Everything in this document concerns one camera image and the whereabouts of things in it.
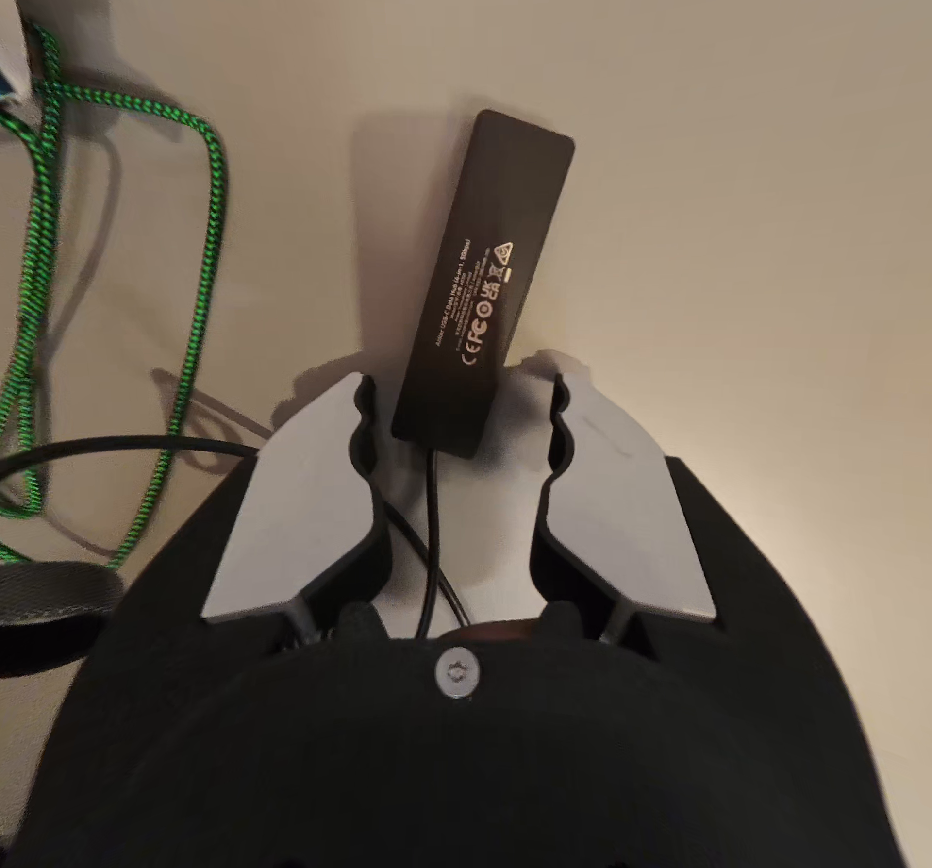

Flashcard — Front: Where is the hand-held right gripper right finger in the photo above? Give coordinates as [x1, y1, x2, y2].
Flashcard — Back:
[532, 373, 718, 625]

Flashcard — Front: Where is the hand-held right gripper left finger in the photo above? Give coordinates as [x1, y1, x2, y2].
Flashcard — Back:
[200, 373, 394, 625]

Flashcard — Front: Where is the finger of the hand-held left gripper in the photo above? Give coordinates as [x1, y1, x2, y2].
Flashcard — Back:
[0, 0, 37, 109]

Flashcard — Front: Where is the black hub cable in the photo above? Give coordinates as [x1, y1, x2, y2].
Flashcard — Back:
[0, 434, 470, 676]

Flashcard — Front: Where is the green braided cable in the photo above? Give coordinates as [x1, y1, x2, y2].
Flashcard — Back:
[0, 23, 228, 569]

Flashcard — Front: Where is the grey velcro cable strap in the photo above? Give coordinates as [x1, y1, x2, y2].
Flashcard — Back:
[0, 561, 126, 627]

